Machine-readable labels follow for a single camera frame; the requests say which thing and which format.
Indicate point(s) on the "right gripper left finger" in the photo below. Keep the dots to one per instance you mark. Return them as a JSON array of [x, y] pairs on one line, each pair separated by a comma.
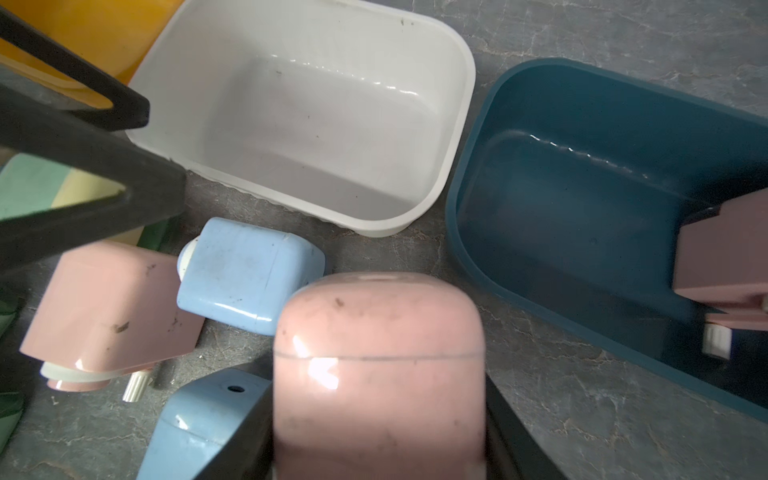
[[249, 452]]

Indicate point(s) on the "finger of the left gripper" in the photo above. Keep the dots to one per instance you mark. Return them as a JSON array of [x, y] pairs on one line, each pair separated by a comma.
[[154, 187], [129, 110]]

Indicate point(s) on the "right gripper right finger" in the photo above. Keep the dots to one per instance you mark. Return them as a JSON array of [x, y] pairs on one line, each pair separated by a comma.
[[511, 451]]

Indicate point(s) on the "yellow storage box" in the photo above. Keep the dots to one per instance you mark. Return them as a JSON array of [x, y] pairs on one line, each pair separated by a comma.
[[113, 35]]

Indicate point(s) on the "pink sharpener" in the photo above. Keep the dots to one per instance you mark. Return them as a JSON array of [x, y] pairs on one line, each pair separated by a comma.
[[109, 311], [721, 262], [379, 375]]

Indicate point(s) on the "white storage box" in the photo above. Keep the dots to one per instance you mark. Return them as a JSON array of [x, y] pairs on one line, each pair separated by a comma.
[[347, 111]]

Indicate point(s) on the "teal storage box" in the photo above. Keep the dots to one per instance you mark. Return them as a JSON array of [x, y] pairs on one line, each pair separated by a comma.
[[567, 201]]

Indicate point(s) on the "blue sharpener center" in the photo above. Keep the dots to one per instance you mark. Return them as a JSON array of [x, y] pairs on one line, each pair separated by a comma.
[[198, 420]]

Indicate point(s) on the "blue sharpener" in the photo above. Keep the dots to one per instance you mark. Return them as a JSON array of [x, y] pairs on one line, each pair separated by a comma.
[[198, 420], [242, 275]]

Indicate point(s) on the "green sharpener upper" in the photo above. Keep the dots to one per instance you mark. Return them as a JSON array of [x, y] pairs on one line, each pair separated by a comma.
[[31, 184]]

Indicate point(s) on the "blue sharpener upper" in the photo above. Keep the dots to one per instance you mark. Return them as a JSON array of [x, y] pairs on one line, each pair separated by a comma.
[[242, 275]]

